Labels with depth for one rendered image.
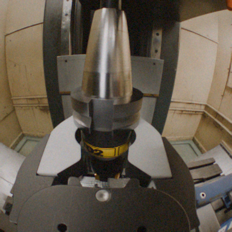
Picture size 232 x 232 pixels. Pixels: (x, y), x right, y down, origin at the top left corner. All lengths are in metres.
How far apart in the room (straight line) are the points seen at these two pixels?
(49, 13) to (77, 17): 0.15
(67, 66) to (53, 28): 0.23
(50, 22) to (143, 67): 0.50
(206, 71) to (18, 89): 1.79
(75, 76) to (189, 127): 1.23
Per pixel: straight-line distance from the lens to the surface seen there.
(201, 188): 0.25
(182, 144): 1.47
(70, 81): 0.57
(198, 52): 1.20
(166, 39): 0.64
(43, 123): 1.29
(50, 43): 0.65
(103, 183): 0.48
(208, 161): 0.89
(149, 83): 0.57
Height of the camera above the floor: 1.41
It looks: 28 degrees down
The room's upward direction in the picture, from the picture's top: 3 degrees clockwise
